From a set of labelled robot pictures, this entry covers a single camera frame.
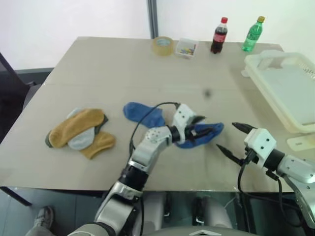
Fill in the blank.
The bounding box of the light grey sock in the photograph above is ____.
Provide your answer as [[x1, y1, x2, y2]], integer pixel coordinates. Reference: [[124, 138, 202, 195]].
[[66, 107, 96, 151]]

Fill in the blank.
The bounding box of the clear box of coloured clips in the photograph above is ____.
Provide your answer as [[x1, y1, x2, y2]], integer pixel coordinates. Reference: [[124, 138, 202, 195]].
[[174, 37, 199, 59]]

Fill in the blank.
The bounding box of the blue sock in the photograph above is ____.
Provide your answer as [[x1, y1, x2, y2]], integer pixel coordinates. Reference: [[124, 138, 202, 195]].
[[122, 101, 166, 128], [176, 121, 225, 150]]

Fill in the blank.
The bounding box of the cream plastic tab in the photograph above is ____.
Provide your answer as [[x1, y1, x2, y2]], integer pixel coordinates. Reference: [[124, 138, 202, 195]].
[[286, 136, 315, 151]]

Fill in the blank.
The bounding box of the large mustard yellow sock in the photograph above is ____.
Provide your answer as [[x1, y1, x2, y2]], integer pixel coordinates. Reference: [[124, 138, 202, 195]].
[[48, 108, 105, 149]]

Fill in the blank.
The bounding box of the green bottle with yellow cap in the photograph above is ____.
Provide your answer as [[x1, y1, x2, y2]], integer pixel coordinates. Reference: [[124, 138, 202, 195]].
[[241, 16, 266, 52]]

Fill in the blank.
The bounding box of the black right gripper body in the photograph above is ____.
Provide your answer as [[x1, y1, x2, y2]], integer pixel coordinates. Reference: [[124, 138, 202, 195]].
[[243, 146, 259, 166]]

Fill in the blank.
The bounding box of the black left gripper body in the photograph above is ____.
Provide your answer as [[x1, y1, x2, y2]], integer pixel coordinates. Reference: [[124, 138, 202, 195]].
[[185, 123, 201, 142]]

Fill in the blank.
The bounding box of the grey rounded robot leg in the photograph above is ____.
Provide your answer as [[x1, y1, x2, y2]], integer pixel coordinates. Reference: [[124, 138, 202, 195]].
[[142, 193, 168, 232], [196, 196, 233, 231]]

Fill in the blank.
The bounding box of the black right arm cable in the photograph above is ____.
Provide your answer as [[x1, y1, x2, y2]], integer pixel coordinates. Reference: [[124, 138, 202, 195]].
[[237, 149, 284, 222]]

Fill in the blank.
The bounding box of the silver robot torso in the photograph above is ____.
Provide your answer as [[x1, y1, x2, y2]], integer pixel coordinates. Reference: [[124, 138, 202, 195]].
[[66, 222, 252, 236]]

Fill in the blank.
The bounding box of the dark green sock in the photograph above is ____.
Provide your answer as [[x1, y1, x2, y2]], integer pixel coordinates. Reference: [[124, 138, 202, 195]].
[[44, 114, 110, 148]]

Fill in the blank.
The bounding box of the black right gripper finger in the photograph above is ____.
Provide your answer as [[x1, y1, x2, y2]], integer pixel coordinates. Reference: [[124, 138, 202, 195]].
[[231, 121, 254, 135], [216, 144, 245, 166]]

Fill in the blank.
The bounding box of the dark chair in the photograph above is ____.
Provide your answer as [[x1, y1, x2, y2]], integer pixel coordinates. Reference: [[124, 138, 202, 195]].
[[0, 51, 37, 138]]

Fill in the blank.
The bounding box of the small mustard yellow sock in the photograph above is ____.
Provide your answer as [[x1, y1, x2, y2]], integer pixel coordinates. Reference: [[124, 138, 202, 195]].
[[80, 131, 117, 160]]

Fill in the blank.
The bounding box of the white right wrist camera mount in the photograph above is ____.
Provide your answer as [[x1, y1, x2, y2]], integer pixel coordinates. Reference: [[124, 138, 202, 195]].
[[243, 127, 278, 170]]

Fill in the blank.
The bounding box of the dark table leg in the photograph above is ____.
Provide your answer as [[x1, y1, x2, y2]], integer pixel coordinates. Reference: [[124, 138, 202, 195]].
[[0, 186, 32, 207]]

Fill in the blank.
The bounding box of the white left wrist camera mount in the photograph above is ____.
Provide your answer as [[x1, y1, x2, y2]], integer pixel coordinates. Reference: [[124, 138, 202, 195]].
[[171, 103, 199, 144]]

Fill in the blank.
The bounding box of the grey vertical wall post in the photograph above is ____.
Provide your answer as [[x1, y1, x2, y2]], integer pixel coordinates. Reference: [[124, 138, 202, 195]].
[[147, 0, 159, 39]]

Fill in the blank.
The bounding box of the grey person's shoe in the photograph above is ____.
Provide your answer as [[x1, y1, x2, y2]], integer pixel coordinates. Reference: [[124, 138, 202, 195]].
[[33, 206, 55, 229]]

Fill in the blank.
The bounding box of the cola bottle with red cap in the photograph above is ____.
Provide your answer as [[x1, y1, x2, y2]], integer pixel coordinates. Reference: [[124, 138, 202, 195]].
[[210, 16, 229, 54]]

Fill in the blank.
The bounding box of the clear packing tape roll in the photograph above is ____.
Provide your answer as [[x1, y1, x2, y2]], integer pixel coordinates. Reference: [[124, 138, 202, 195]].
[[152, 36, 175, 57]]

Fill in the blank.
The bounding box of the white plastic basket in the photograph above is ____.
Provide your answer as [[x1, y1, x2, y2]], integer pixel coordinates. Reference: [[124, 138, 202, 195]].
[[243, 50, 315, 135]]

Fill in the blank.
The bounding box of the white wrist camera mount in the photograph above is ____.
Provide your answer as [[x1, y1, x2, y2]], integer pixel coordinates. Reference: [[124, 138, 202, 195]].
[[171, 103, 199, 144], [243, 127, 278, 170]]

